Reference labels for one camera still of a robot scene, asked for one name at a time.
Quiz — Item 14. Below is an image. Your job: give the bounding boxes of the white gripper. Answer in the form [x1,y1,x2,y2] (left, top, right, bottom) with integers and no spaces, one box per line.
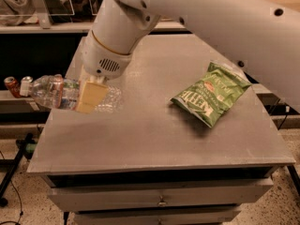
[75,30,132,113]

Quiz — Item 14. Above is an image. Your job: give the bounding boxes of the clear plastic water bottle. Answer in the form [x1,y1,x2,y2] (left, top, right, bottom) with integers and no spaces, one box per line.
[20,74,122,113]

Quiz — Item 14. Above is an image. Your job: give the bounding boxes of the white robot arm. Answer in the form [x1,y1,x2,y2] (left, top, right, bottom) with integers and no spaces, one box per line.
[82,0,300,112]

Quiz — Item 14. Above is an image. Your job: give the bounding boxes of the red soda can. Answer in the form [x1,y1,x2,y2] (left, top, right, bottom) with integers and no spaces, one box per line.
[4,76,21,98]

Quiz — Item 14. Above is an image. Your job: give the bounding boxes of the grey side shelf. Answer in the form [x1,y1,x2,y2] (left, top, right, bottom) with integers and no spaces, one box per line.
[0,90,50,113]

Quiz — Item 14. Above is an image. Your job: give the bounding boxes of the grey cloth behind glass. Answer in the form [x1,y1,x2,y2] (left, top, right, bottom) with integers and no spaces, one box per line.
[0,0,72,26]

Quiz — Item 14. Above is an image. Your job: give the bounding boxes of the upper grey drawer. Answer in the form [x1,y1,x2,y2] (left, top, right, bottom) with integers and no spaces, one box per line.
[49,178,273,212]

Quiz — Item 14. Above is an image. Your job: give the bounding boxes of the grey drawer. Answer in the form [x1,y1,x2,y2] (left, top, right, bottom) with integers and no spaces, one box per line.
[49,178,273,212]
[74,205,240,225]

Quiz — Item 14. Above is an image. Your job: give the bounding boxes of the green kettle chips bag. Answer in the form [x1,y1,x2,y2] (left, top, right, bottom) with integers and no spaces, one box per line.
[171,62,251,128]

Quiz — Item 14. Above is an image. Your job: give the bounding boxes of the grey drawer cabinet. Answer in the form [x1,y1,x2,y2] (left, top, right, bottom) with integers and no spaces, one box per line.
[28,35,299,225]

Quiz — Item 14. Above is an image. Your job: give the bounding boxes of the lower grey drawer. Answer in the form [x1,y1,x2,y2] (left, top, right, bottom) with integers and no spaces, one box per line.
[74,205,240,225]

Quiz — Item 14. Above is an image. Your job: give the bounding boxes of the black stand with cable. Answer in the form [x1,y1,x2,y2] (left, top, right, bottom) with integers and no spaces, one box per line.
[0,133,37,208]

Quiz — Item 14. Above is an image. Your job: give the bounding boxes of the left metal bracket post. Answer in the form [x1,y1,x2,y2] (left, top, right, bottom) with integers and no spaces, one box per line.
[32,0,52,29]

